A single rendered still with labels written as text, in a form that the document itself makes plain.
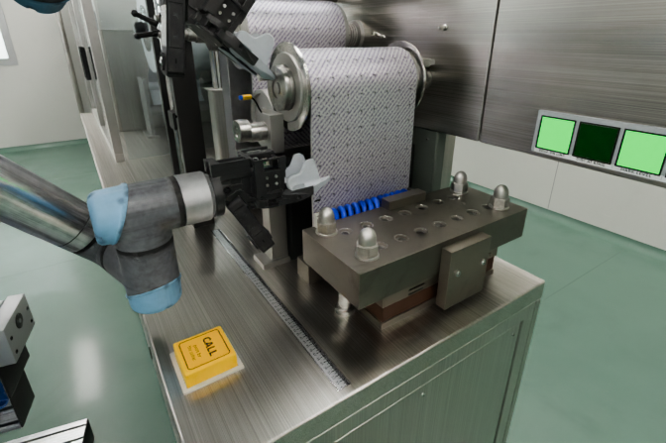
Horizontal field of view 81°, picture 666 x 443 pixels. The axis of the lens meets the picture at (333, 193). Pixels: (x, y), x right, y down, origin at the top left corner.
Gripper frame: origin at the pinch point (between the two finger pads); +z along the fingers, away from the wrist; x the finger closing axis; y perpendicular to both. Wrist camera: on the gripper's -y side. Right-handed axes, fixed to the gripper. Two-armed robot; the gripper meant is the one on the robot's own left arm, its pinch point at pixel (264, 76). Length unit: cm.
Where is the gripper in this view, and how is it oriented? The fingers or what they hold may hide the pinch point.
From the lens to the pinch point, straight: 68.0
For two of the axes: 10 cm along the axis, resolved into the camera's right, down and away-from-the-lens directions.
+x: -5.5, -3.1, 7.7
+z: 6.4, 4.4, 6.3
